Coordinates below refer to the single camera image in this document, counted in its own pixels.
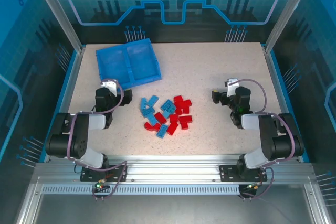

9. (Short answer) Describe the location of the blue two-compartment tray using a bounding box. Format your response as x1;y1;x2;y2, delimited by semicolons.
95;38;162;90

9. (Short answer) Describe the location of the blue table edge strip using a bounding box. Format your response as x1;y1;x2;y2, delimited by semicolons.
269;50;311;163
39;50;81;163

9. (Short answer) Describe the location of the grey metal panel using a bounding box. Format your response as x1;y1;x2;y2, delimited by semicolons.
34;194;313;224

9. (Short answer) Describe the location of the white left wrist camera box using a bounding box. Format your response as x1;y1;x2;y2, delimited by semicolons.
101;79;119;96

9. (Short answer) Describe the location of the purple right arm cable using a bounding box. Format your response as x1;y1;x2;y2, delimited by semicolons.
227;78;297;201

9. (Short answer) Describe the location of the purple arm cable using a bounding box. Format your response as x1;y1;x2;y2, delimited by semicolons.
67;78;129;201
227;78;297;201

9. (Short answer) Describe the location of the aluminium side rail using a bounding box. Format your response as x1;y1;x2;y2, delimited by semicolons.
43;46;86;163

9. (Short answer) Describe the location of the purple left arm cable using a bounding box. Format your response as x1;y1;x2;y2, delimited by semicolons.
67;78;129;201

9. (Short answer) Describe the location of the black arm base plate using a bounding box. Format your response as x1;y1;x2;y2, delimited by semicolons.
80;165;129;183
219;165;266;183

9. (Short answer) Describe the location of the long aluminium base rail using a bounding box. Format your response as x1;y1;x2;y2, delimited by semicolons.
34;154;316;183

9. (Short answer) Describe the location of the aluminium corner post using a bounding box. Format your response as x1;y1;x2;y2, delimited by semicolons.
264;0;318;53
29;0;85;53

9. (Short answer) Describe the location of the slotted grey cable duct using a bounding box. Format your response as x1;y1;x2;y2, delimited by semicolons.
41;185;242;196

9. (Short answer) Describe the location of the aluminium frame bar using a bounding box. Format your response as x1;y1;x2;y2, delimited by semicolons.
303;182;330;224
14;179;44;224

